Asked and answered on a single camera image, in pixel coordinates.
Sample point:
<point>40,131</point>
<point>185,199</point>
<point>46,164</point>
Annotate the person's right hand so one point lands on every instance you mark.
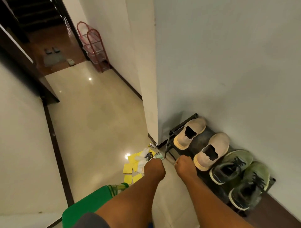
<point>185,168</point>

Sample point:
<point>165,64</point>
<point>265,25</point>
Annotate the person's left hand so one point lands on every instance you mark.
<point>155,169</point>

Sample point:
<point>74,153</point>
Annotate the pale teal packet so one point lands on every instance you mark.
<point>158,155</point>

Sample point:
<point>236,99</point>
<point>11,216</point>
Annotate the small dark packet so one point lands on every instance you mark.
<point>148,155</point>

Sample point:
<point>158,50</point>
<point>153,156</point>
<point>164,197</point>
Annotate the beige suede shoe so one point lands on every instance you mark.
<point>188,135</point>
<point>218,143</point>

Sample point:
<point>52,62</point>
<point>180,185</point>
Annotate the green sneaker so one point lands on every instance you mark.
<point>235,162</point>
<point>251,185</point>

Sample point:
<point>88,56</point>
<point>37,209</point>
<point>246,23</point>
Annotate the person's right forearm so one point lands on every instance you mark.
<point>211,206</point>

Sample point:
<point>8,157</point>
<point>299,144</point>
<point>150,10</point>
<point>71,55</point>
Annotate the person's left forearm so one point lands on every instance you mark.
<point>131,204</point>

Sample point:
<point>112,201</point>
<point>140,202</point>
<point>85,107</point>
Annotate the dark brown low bench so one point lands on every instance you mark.
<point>270,213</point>

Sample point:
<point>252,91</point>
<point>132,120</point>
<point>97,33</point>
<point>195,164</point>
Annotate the dark skirting strip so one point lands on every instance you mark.
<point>127,83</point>
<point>152,140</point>
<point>58,152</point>

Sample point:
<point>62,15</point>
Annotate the black metal shoe rack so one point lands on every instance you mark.
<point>208,134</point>

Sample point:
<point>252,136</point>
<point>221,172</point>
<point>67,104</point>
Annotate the green plastic stool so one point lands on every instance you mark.
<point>87,204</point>

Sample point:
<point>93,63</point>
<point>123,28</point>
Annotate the pale slipper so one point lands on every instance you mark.
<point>70,62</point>

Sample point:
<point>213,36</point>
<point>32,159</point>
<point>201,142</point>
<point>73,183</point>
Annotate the grey door mat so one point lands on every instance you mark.
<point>54,60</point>

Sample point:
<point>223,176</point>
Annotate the grey slipper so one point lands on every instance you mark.
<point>56,49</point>
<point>48,51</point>

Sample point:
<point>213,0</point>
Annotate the dark wooden staircase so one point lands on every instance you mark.
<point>35,14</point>

